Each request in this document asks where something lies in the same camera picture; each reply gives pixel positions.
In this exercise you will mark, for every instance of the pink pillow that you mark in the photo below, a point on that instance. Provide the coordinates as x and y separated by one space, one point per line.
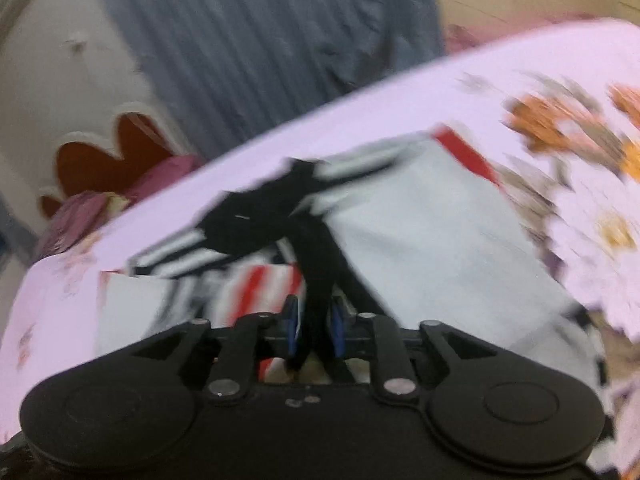
86 212
459 38

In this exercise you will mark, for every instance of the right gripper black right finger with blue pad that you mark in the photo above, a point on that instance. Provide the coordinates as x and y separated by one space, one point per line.
363 335

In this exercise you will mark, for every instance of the red heart-shaped headboard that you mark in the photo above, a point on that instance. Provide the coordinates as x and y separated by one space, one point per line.
84 161

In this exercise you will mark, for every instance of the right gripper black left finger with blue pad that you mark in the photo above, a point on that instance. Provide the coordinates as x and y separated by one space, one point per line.
269 335

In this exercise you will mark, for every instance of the pink floral bed sheet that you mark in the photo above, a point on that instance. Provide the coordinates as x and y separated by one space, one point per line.
555 114

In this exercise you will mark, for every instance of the pink pillow right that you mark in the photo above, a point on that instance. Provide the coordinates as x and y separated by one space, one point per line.
459 38

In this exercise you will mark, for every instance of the blue-grey curtain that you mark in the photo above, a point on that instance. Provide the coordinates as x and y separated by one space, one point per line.
230 70

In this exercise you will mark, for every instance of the striped knit children's sweater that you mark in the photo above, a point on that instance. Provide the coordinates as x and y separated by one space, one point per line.
414 227

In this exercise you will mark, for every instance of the pink pillow left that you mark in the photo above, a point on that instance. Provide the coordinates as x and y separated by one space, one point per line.
86 212

